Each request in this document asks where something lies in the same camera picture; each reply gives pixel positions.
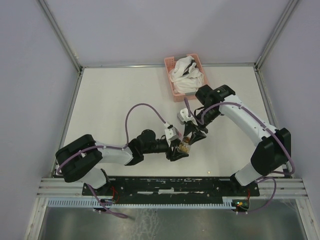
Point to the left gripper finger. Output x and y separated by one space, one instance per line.
177 155
175 144

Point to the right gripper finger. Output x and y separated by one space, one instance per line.
189 127
196 136

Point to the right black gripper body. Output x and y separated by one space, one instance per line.
200 125

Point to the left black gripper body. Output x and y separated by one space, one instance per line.
169 149

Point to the glass pill bottle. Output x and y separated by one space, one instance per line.
184 145

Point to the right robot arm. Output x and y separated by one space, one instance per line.
272 145

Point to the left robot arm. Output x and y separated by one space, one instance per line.
78 160

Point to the white cloth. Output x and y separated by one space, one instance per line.
186 76

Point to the pink plastic basket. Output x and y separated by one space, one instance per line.
170 63

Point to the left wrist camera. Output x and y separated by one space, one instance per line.
171 132

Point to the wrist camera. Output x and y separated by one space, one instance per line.
171 132
184 116

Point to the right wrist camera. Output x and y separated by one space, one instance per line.
184 116

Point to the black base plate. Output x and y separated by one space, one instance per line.
160 190

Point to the white cable duct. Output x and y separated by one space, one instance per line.
90 202

